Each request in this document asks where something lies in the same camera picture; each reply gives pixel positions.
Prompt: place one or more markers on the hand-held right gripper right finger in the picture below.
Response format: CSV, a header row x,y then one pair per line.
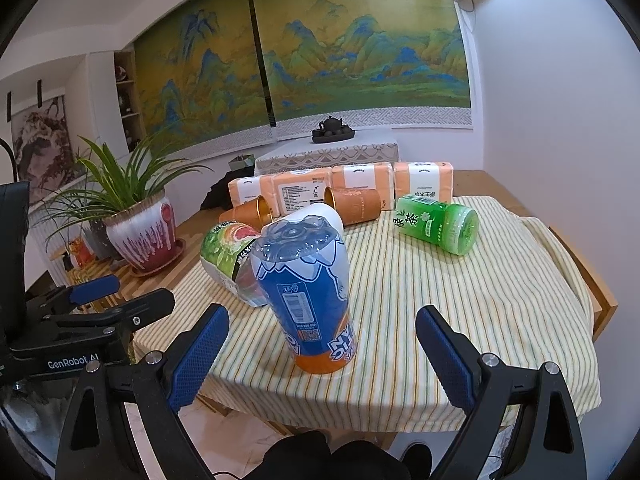
x,y
445,355

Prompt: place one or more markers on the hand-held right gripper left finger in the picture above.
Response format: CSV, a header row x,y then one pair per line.
x,y
200,355

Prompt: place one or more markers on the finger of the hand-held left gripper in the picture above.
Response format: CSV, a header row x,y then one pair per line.
x,y
95,287
145,305

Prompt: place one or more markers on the blue orange plastic bottle cup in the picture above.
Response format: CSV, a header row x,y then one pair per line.
x,y
305,300

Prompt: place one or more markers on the green grapefruit label bottle cup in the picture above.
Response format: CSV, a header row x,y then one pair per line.
x,y
225,255

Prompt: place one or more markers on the green tea label bottle cup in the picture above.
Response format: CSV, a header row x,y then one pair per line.
x,y
430,222

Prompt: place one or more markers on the orange paper cup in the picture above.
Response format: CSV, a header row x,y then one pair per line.
x,y
245,212
357,205

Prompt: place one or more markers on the white cup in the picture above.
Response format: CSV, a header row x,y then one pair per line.
x,y
325,215

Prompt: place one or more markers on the small red ornament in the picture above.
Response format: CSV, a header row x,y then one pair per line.
x,y
82,255

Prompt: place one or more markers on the small grey plant pot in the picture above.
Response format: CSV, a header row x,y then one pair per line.
x,y
100,242

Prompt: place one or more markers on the brown plant saucer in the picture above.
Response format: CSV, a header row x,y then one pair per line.
x,y
170,260

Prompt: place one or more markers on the striped yellow tablecloth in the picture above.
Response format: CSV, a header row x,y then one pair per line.
x,y
450,290

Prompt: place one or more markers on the potted green plant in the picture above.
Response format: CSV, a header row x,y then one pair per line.
x,y
142,230

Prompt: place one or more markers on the ink painting scroll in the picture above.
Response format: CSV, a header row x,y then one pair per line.
x,y
45,145

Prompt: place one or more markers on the dark cloth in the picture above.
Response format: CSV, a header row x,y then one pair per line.
x,y
217,197

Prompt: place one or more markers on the orange tissue packet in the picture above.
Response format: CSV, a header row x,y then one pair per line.
x,y
300,190
247,190
362,177
425,177

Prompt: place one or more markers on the person's dark trousers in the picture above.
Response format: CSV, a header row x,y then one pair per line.
x,y
325,460

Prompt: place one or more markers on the green paper bag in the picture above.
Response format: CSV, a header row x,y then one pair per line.
x,y
240,164

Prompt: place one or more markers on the wooden table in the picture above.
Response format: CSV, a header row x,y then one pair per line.
x,y
470,182

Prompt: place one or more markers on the small table with patterned cloth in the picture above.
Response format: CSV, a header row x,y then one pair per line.
x,y
325,157

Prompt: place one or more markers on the dark tea tray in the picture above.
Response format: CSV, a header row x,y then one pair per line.
x,y
332,136

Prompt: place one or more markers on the dark teapot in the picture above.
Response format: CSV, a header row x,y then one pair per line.
x,y
332,124

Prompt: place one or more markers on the wooden wall shelf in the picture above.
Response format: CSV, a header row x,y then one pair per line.
x,y
127,100

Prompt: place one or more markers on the landscape wall painting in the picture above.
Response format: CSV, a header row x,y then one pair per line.
x,y
360,45
200,70

